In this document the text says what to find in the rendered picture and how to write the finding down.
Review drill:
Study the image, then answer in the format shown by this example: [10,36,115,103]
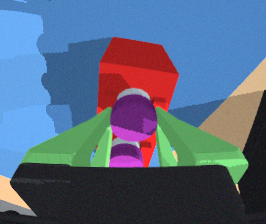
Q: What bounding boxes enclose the blue bench mat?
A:
[0,0,266,179]

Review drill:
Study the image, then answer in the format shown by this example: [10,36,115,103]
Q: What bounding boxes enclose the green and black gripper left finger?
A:
[19,107,112,167]

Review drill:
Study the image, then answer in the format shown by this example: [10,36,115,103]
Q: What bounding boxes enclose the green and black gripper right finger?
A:
[155,107,248,185]

